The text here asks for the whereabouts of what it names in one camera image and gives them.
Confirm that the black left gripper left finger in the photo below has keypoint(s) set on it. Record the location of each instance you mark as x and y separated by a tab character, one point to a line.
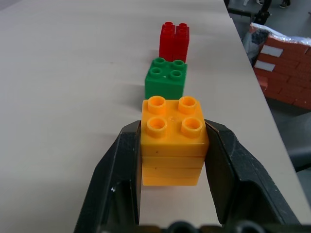
107	179

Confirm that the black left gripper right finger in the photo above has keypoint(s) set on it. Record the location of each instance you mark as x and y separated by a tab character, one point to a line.
245	179

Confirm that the yellow studded building cube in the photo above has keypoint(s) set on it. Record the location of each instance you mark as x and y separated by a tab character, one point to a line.
173	143

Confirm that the dark round stool seat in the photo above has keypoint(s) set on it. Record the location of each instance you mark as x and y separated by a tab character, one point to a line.
300	157

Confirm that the orange brick pattern foam panel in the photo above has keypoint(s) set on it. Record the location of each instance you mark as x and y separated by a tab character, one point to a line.
284	72

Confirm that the green studded building cube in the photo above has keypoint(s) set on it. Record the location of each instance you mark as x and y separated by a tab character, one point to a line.
165	81

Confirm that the clear plastic wrap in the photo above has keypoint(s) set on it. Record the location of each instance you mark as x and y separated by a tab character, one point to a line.
257	38

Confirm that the red studded building cube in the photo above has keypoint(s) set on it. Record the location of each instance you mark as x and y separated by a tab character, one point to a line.
174	43

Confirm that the dark metal stand frame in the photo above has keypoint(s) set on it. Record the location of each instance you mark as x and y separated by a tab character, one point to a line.
252	11

